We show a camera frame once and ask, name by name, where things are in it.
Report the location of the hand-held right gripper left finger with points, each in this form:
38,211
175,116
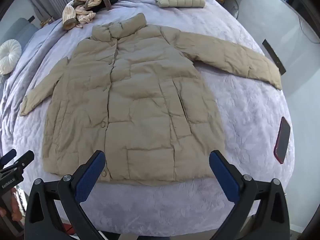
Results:
91,177

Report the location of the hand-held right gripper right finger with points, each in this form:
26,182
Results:
223,177

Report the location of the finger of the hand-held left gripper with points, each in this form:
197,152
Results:
22,161
8,156

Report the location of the khaki puffer coat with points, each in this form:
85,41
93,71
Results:
140,105

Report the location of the cream striped clothes pile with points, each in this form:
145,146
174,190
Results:
85,7

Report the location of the person's left hand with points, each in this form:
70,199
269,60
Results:
15,205

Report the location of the bed with lilac cover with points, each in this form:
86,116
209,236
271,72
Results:
237,120

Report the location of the phone in red case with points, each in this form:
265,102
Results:
282,140

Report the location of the blue-grey padded headboard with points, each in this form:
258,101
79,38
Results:
17,30

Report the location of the black flat bar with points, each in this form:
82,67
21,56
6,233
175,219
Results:
273,56

